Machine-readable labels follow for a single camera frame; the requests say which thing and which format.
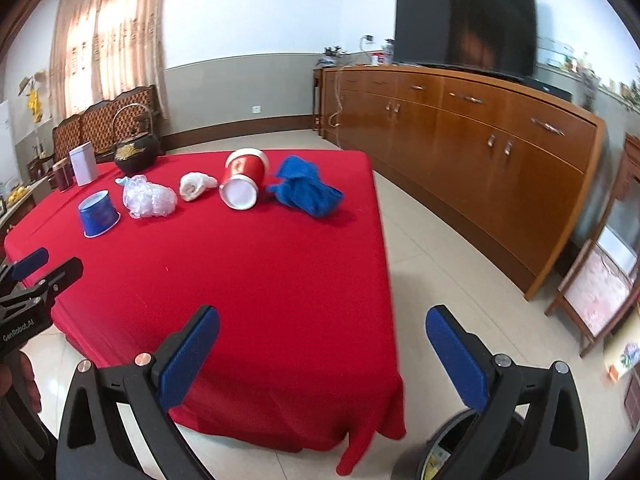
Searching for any dark red canister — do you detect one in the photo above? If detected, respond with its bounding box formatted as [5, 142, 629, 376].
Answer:
[51, 158, 73, 192]

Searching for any black cast iron teapot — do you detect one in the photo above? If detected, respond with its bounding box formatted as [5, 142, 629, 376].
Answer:
[111, 104, 163, 177]

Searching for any white appliance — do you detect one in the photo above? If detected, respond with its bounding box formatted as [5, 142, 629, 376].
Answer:
[0, 100, 18, 186]

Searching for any white tin box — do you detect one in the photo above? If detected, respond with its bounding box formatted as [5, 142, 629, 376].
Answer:
[69, 142, 100, 187]

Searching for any black set-top box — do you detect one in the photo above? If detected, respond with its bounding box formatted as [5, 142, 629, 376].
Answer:
[522, 76, 574, 103]

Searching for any blue cloth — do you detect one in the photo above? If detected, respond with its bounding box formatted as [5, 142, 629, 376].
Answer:
[266, 155, 345, 218]

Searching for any carved wooden stand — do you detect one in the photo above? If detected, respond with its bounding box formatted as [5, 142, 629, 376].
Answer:
[545, 132, 640, 358]

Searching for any black trash bin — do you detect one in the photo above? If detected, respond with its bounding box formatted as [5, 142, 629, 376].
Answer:
[390, 407, 531, 480]

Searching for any white tissue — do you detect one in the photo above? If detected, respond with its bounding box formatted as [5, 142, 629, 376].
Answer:
[179, 172, 218, 203]

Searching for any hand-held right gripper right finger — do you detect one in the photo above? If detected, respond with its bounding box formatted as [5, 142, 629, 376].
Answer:
[425, 304, 591, 480]

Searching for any blue paper cup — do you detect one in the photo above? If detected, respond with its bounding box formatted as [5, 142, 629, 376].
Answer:
[77, 190, 122, 237]

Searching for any small wooden side table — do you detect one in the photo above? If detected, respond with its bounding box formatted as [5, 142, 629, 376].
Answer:
[312, 66, 326, 137]

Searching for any wooden bench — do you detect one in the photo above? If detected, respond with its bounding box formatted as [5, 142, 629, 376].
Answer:
[52, 85, 168, 161]

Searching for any white cable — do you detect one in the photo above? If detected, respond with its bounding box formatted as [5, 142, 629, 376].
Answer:
[327, 37, 373, 131]

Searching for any red paper bucket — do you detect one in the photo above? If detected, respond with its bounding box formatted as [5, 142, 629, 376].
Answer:
[219, 148, 271, 210]

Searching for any person's left hand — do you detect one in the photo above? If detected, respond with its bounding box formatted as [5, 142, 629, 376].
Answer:
[0, 350, 42, 413]

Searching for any wooden sideboard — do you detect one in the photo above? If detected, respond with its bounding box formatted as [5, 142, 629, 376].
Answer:
[320, 64, 607, 301]

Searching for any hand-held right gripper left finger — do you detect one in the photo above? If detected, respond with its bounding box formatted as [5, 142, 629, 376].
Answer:
[56, 304, 221, 480]

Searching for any glass vase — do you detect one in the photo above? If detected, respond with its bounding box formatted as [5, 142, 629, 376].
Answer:
[580, 67, 601, 108]

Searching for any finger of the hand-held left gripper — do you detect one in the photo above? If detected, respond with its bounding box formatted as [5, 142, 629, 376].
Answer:
[0, 256, 84, 311]
[0, 247, 50, 291]

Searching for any floral white bin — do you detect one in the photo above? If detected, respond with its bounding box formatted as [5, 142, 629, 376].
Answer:
[602, 327, 640, 386]

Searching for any table with red cloth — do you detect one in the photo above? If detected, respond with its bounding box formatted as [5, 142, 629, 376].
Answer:
[4, 149, 407, 477]

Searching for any beige curtain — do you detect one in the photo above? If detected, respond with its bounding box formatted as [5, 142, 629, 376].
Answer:
[50, 0, 168, 121]

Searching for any black television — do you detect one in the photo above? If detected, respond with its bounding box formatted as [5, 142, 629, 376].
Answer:
[394, 0, 538, 83]

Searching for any pink floral panel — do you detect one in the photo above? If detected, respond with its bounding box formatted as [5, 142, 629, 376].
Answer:
[560, 247, 636, 341]

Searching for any yellow hanging ornament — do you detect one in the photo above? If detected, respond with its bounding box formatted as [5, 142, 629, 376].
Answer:
[19, 72, 47, 122]

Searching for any low wooden table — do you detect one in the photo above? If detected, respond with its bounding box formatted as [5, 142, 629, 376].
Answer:
[0, 182, 51, 241]

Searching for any clear plastic bag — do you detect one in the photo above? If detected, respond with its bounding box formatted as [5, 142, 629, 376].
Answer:
[116, 174, 178, 219]

